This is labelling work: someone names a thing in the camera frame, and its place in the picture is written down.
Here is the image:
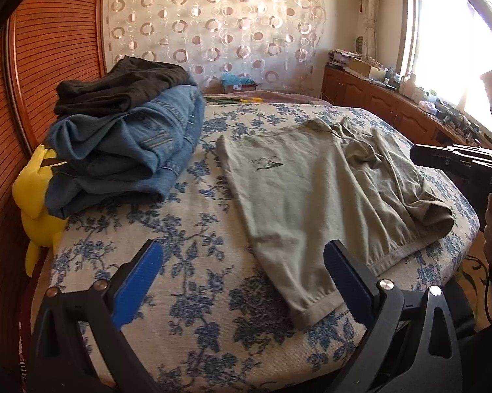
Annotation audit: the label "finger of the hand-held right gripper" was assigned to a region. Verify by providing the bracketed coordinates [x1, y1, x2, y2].
[410, 144, 476, 171]
[455, 146, 492, 160]

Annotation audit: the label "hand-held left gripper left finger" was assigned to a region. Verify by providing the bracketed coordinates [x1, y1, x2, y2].
[27, 239, 165, 393]

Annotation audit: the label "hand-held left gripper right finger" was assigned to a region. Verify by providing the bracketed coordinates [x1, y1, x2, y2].
[324, 239, 476, 393]

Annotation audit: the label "khaki green pants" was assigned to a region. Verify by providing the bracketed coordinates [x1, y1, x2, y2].
[216, 117, 455, 330]

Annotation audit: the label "folded black pants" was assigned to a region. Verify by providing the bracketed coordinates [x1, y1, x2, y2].
[54, 56, 199, 116]

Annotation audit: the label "blue floral bed sheet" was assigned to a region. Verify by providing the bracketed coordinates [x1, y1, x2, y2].
[49, 102, 482, 393]

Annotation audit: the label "long wooden cabinet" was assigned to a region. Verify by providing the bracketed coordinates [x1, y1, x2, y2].
[322, 65, 492, 148]

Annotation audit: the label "flat cardboard box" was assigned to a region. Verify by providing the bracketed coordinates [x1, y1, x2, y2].
[348, 57, 378, 78]

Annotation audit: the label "wooden framed window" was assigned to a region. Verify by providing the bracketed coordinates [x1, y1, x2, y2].
[402, 0, 492, 111]

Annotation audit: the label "folded blue jeans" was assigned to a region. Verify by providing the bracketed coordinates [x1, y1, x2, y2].
[45, 85, 206, 218]

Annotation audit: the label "yellow plush toy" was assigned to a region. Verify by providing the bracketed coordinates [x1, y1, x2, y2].
[12, 144, 70, 277]

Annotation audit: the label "stack of papers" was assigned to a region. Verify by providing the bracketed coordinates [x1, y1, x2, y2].
[328, 49, 363, 68]

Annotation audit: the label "beige patterned curtain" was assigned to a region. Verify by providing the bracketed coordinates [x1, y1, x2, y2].
[361, 0, 380, 62]

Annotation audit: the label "colourful flower blanket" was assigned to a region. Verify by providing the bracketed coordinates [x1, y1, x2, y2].
[203, 90, 332, 107]

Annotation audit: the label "blue plastic bag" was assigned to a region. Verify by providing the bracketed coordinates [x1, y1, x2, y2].
[222, 73, 255, 86]

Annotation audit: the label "sheer curtain with circles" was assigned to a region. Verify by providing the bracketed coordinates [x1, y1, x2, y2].
[104, 0, 326, 99]

